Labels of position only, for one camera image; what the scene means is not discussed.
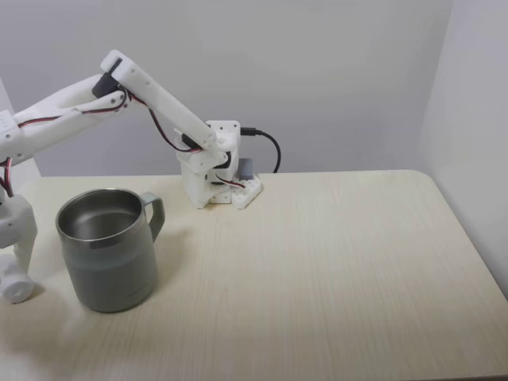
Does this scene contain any white dressing roll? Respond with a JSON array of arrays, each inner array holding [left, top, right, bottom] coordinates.
[[0, 254, 35, 306]]

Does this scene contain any grey clamp block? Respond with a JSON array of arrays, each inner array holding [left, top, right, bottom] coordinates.
[[238, 158, 256, 180]]

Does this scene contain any grey steel mug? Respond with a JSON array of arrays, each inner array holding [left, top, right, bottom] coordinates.
[[55, 189, 166, 314]]

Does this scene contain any red black servo cable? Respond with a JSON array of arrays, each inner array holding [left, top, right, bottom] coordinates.
[[17, 106, 129, 129], [127, 91, 207, 154]]

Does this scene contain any black power cable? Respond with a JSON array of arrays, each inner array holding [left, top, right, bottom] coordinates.
[[241, 126, 283, 175]]

